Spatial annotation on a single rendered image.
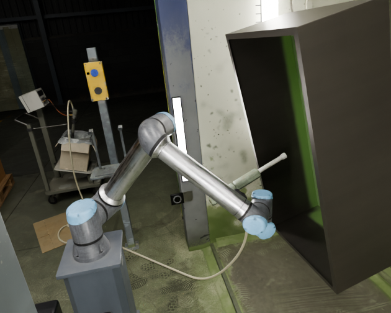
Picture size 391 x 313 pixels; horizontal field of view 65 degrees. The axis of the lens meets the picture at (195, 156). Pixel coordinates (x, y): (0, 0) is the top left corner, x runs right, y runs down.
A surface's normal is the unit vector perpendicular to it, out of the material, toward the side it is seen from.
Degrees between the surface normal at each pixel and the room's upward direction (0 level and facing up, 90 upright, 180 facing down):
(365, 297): 0
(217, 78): 90
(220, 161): 90
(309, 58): 90
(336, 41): 90
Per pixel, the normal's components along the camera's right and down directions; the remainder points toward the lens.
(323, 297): -0.10, -0.93
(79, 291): 0.19, 0.33
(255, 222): -0.28, 0.41
